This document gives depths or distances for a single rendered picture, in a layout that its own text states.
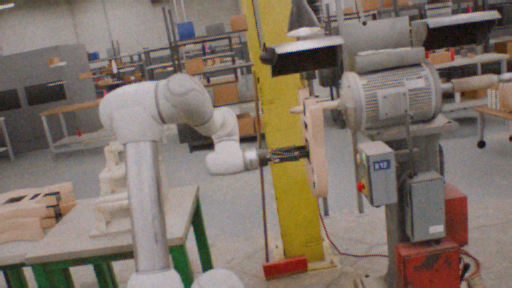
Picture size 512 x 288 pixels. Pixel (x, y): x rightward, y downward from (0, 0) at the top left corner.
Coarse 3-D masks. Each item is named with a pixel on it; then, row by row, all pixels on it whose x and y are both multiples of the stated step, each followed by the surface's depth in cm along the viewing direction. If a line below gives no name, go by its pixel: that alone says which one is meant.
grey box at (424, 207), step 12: (408, 120) 167; (408, 132) 167; (408, 144) 168; (408, 180) 172; (420, 180) 170; (432, 180) 170; (408, 192) 171; (420, 192) 170; (432, 192) 170; (444, 192) 171; (408, 204) 173; (420, 204) 171; (432, 204) 171; (408, 216) 177; (420, 216) 172; (432, 216) 172; (444, 216) 173; (408, 228) 180; (420, 228) 174; (432, 228) 174; (444, 228) 174; (420, 240) 175
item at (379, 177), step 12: (360, 144) 164; (372, 144) 162; (384, 144) 159; (360, 156) 161; (372, 156) 150; (384, 156) 150; (360, 168) 164; (372, 168) 151; (384, 168) 151; (360, 180) 167; (372, 180) 153; (384, 180) 153; (372, 192) 154; (384, 192) 154; (396, 192) 154; (372, 204) 155; (384, 204) 155
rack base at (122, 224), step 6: (126, 216) 180; (114, 222) 176; (120, 222) 175; (126, 222) 174; (108, 228) 170; (114, 228) 169; (120, 228) 168; (126, 228) 167; (90, 234) 167; (96, 234) 166; (102, 234) 166; (108, 234) 166
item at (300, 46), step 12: (336, 36) 178; (276, 48) 173; (288, 48) 172; (300, 48) 171; (312, 48) 190; (324, 48) 190; (336, 48) 186; (276, 60) 191; (288, 60) 192; (300, 60) 192; (312, 60) 192; (324, 60) 192; (336, 60) 190; (276, 72) 193; (288, 72) 193; (300, 72) 193
